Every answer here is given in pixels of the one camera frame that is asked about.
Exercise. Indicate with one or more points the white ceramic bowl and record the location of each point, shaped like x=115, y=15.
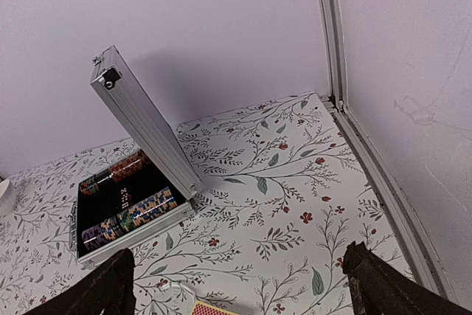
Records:
x=7, y=197

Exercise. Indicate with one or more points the aluminium poker chip case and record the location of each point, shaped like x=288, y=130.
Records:
x=117, y=86

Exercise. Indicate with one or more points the red playing card deck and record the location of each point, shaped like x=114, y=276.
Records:
x=201, y=308

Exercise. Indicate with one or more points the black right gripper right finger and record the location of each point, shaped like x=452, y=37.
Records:
x=378, y=288

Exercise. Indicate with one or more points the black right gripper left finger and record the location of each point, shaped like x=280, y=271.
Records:
x=106, y=290

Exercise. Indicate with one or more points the lower row of poker chips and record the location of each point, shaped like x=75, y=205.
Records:
x=129, y=219

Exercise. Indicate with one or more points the right aluminium frame post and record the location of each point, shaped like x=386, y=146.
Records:
x=422, y=257

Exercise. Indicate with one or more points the clear dealer button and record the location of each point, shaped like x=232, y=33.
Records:
x=176, y=296

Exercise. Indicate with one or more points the red dice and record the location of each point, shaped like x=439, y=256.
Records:
x=125, y=199

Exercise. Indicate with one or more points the upper row of poker chips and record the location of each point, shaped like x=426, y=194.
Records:
x=111, y=176

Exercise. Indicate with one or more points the row of poker chips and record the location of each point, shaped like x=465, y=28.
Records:
x=111, y=176
x=129, y=219

